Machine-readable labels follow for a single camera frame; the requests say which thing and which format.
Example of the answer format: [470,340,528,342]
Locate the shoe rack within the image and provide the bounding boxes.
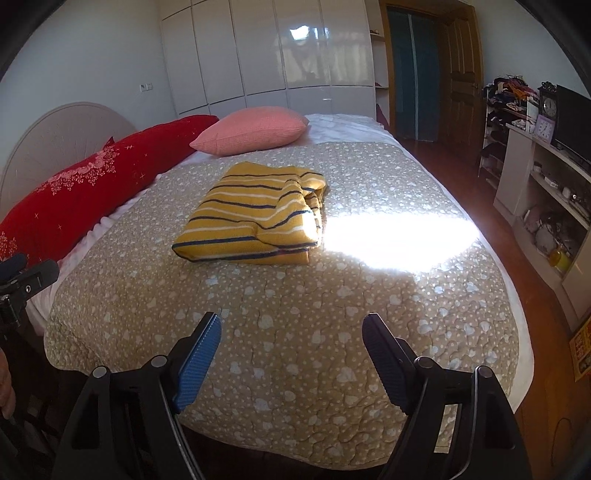
[478,76,539,190]

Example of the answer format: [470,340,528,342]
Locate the pink pillow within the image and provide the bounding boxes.
[189,107,310,155]

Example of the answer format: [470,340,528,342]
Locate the teal door curtain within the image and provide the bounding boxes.
[385,7,441,141]

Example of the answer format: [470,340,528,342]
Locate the yellow printed paper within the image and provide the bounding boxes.
[569,330,591,381]

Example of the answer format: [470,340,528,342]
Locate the white bed sheet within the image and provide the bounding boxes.
[25,113,536,462]

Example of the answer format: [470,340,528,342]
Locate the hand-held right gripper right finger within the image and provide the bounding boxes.
[362,313,527,480]

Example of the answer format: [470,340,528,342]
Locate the black table clock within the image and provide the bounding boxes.
[538,82,559,118]

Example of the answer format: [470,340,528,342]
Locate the black flat television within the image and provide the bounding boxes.
[551,84,591,162]

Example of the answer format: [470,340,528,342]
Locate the wooden door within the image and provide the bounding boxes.
[436,16,485,148]

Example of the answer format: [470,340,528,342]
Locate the red embroidered long pillow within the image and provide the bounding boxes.
[0,115,220,268]

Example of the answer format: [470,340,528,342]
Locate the white shelf cabinet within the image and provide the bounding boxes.
[493,122,591,333]

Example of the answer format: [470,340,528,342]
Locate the yellow jar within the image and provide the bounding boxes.
[549,247,571,273]

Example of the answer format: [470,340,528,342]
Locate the white glossy wardrobe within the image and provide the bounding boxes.
[159,0,377,118]

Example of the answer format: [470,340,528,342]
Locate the beige heart-print quilt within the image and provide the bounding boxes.
[44,141,534,457]

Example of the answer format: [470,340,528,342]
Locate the pale round headboard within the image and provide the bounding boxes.
[0,102,137,213]

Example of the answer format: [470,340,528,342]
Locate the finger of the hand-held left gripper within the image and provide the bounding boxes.
[0,260,61,301]
[0,253,27,280]

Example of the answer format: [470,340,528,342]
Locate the pink alarm clock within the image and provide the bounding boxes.
[533,114,555,141]

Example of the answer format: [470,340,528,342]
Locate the yellow striped sweater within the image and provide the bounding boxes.
[172,162,328,266]

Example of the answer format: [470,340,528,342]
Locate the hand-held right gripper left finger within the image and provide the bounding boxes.
[51,312,223,480]

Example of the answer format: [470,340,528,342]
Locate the person's left forearm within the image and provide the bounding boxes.
[0,348,17,421]

